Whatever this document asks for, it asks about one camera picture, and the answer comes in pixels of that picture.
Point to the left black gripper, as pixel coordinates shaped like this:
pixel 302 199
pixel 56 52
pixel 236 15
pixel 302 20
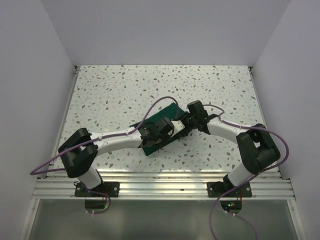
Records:
pixel 168 134

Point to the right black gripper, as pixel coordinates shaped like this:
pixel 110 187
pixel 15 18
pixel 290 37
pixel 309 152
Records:
pixel 188 115

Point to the green surgical drape cloth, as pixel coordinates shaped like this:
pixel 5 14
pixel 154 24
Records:
pixel 173 112

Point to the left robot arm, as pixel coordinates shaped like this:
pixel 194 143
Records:
pixel 80 150

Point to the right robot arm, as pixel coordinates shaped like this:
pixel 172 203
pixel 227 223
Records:
pixel 256 147

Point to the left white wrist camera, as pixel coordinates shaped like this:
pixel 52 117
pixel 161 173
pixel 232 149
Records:
pixel 178 126

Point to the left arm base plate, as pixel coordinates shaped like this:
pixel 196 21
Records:
pixel 110 188

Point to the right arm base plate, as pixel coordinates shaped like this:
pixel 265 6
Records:
pixel 220 191

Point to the aluminium rail frame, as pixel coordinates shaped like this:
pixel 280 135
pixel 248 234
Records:
pixel 108 98

